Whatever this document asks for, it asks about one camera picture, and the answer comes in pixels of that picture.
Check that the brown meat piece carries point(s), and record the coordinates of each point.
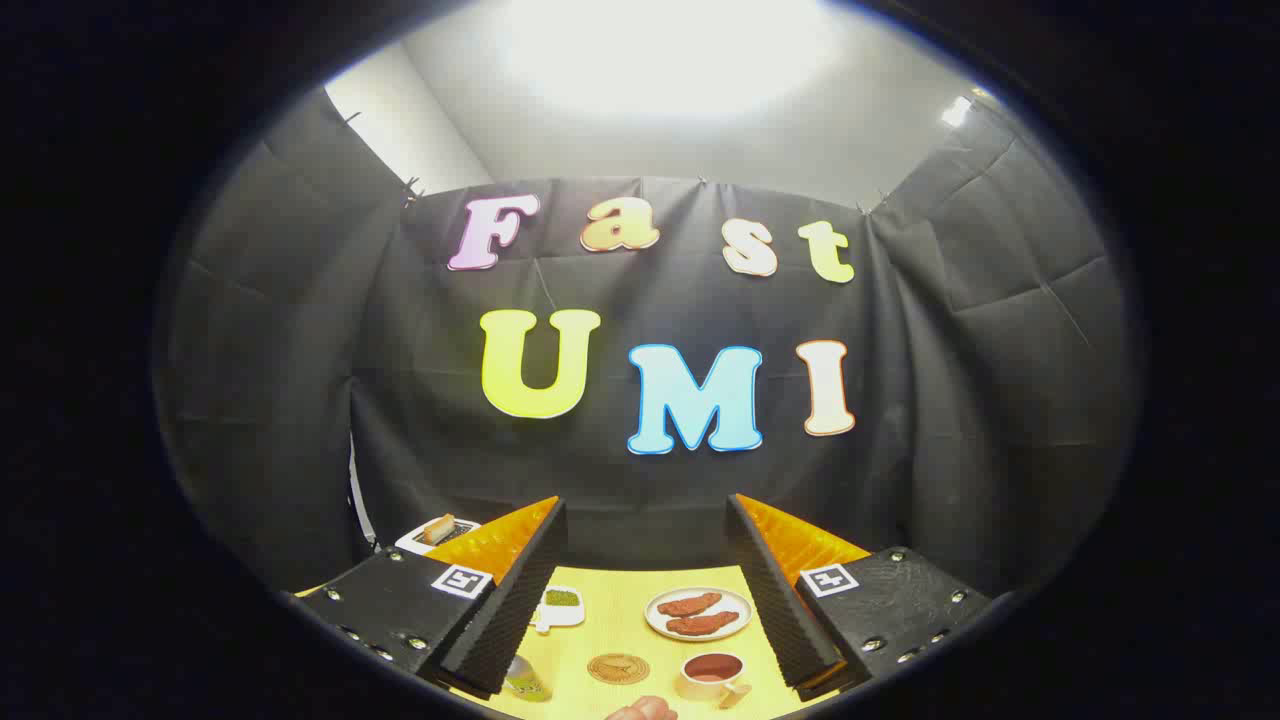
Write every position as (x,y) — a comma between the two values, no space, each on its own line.
(702,624)
(690,604)

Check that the small white dish green garnish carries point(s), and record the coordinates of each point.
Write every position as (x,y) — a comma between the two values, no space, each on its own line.
(560,613)

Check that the silver green label bottle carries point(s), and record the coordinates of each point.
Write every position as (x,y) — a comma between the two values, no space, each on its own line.
(527,682)

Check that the black backdrop cloth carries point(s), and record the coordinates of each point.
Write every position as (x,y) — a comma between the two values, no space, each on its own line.
(620,485)

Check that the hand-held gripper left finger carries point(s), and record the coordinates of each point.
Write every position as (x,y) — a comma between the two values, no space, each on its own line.
(520,600)

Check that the white oval plate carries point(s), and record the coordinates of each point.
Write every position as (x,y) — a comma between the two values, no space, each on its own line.
(735,610)

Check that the round cork coaster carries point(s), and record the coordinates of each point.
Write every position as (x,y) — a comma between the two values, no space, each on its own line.
(618,668)

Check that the bread slice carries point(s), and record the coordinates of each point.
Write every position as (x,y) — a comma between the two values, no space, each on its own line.
(437,529)

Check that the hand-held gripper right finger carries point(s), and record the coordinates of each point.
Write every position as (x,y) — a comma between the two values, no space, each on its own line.
(775,600)

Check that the wooden table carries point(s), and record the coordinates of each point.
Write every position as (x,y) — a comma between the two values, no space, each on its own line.
(620,625)

